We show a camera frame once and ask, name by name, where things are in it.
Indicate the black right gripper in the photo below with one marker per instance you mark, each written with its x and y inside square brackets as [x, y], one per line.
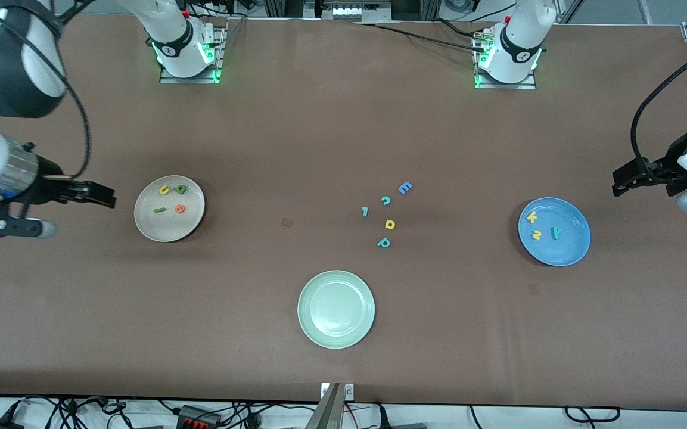
[49, 186]

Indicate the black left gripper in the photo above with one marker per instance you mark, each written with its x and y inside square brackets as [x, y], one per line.
[669, 159]

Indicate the teal foam letter A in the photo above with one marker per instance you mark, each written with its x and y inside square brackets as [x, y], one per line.
[556, 233]

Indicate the yellow foam letter k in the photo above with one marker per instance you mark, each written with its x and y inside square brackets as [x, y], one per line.
[532, 217]

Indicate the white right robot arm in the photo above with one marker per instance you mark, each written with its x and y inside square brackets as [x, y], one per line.
[15, 77]

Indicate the beige brown plate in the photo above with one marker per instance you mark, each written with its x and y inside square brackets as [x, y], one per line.
[169, 227]

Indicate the blue plate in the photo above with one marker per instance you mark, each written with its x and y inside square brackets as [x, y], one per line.
[563, 250]

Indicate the brown table cover cloth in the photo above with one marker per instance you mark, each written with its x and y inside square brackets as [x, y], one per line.
[81, 328]

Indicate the blue foam letter E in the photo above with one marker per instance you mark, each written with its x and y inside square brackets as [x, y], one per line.
[404, 188]

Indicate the black orange power strip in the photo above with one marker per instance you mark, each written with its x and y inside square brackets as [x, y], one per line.
[197, 417]

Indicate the teal foam letter p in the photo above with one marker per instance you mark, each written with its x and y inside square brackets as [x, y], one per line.
[384, 242]

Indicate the pale green plate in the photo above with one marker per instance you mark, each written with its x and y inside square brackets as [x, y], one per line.
[336, 309]

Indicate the white socket strip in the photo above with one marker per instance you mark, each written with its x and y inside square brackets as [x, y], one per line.
[346, 12]

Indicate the black power plug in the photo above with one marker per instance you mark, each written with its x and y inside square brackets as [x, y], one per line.
[384, 420]

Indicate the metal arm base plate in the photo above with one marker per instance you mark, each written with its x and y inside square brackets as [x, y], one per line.
[531, 85]
[219, 65]

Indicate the dark metal frame rack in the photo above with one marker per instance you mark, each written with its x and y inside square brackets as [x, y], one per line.
[286, 7]

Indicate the grey metal camera pole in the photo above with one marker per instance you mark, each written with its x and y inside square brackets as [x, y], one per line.
[328, 411]

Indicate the small white mounting bracket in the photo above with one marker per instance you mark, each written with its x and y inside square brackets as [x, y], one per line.
[349, 391]

